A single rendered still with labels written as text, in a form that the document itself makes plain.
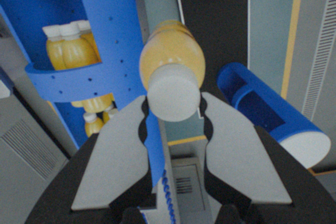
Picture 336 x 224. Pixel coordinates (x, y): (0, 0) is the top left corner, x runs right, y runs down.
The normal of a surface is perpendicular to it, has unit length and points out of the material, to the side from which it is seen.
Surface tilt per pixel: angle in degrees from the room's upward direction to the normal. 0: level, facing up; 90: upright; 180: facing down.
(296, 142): 0
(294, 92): 0
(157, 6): 0
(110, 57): 39
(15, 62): 90
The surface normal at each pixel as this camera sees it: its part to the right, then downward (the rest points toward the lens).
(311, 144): 0.03, 0.51
